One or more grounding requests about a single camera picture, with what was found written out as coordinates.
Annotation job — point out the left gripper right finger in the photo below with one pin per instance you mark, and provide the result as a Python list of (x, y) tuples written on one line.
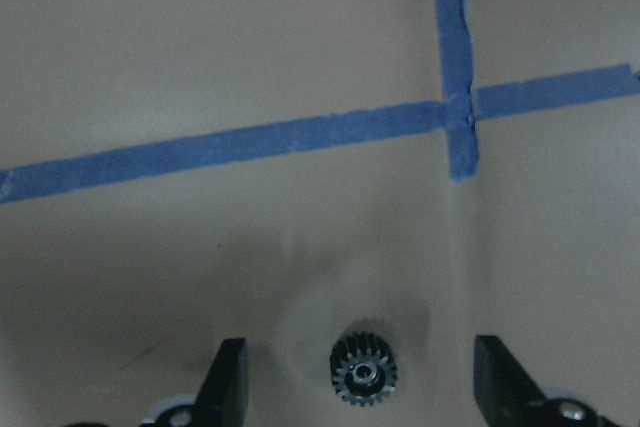
[(504, 392)]

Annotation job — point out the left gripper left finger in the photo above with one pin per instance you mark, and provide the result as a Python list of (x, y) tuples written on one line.
[(222, 400)]

